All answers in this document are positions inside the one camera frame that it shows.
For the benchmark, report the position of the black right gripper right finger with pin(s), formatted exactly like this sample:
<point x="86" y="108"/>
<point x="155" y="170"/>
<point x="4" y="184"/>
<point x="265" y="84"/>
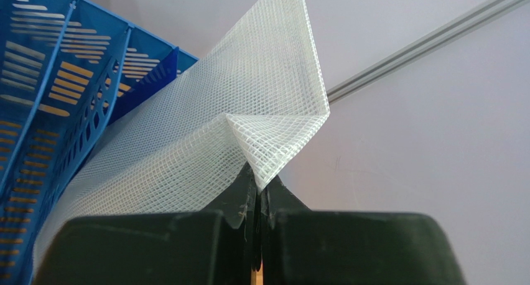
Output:
<point x="304" y="246"/>

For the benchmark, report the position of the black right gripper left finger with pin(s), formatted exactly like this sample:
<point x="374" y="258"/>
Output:
<point x="211" y="246"/>

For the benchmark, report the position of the white mesh zipper pouch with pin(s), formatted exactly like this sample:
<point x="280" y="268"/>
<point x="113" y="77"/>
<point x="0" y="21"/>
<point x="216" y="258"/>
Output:
<point x="257" y="98"/>

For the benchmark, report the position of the blue file organizer rack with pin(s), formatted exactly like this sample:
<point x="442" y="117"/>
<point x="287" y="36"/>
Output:
<point x="64" y="63"/>

